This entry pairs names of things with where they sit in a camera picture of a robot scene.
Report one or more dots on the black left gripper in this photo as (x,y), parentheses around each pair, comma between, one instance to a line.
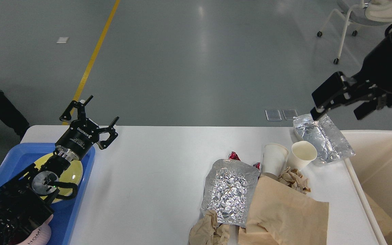
(81,135)

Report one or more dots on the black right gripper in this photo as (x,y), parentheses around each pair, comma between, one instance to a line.
(368,85)

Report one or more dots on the yellow plastic plate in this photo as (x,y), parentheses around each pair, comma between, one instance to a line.
(73,175)

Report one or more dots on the silver foil bag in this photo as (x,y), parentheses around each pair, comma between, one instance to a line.
(330,143)

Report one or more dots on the white paper cup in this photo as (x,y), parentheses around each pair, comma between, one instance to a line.
(274,159)
(302,153)

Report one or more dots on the small brown paper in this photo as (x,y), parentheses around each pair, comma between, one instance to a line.
(294,179)

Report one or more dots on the pink ribbed mug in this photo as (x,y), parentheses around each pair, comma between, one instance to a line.
(40,236)

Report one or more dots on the large brown paper sheet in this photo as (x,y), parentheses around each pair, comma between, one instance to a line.
(383,219)

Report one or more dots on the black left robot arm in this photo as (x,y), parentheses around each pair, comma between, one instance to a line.
(25,199)

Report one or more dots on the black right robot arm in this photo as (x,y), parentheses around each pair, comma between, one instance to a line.
(372,85)

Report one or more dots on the beige plastic bin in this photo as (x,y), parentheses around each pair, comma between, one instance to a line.
(372,164)

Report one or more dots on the white rolling chair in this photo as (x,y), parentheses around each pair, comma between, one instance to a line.
(362,13)

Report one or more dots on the blue plastic tray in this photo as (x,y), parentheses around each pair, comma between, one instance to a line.
(65,211)

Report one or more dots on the person in brown sweater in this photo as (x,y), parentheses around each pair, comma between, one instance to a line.
(12,117)

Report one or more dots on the red foil wrapper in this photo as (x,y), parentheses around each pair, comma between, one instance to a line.
(234,156)

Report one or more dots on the large crumpled foil bag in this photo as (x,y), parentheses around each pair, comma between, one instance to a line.
(229,188)

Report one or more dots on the crumpled brown paper ball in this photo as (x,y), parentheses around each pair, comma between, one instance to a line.
(207,231)

